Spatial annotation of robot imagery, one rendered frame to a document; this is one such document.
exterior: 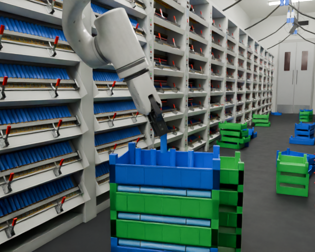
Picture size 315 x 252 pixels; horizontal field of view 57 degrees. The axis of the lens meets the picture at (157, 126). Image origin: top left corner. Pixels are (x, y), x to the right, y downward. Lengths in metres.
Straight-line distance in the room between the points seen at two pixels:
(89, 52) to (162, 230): 0.51
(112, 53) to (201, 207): 0.45
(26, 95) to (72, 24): 0.69
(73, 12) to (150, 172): 0.43
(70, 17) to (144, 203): 0.50
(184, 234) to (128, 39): 0.53
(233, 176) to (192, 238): 0.33
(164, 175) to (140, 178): 0.07
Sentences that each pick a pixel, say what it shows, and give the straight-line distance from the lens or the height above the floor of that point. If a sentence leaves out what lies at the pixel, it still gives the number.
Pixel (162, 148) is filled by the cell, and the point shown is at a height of 0.58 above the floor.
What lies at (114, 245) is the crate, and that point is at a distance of 0.90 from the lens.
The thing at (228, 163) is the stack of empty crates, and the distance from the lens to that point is 1.27.
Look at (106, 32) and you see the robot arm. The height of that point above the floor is 0.87.
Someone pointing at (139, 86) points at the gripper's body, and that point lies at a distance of 0.72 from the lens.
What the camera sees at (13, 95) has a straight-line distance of 1.34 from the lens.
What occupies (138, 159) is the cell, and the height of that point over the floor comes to 0.51.
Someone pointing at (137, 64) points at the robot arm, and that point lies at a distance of 0.73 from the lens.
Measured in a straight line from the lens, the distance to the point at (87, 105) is 1.62.
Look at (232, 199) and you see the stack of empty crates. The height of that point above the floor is 0.34.
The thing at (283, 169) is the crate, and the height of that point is 0.18.
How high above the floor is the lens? 0.74
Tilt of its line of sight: 7 degrees down
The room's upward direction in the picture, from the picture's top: straight up
